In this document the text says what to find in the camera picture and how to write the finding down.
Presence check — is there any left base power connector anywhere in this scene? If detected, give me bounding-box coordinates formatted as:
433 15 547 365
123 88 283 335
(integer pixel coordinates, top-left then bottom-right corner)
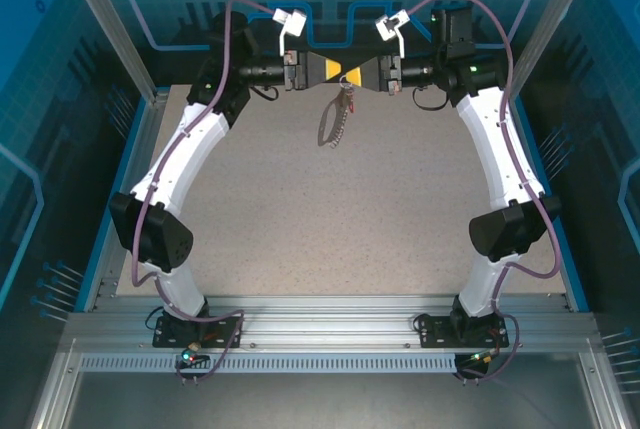
173 340 212 371

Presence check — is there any base power connector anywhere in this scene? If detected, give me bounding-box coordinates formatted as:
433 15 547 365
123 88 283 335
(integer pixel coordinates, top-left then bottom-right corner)
460 347 502 369
173 340 212 371

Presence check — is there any right base power connector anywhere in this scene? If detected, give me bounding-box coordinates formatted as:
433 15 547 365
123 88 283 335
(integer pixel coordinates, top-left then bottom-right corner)
460 347 502 369

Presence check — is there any right gripper thin black wire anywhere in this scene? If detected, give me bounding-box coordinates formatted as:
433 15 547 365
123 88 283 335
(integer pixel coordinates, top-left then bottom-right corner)
411 85 447 112

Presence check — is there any aluminium cross rail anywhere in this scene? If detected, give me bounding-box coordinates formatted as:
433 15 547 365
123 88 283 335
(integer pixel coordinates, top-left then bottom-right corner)
74 293 597 351

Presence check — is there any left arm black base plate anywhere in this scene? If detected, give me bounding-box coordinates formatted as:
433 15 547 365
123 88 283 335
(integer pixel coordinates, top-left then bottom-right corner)
152 315 245 350

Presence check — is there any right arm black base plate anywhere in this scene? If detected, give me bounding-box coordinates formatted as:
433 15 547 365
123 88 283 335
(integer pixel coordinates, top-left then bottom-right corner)
417 312 511 350

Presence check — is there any slotted grey cable duct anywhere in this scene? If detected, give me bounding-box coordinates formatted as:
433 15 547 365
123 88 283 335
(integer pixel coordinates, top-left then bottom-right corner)
78 352 459 375

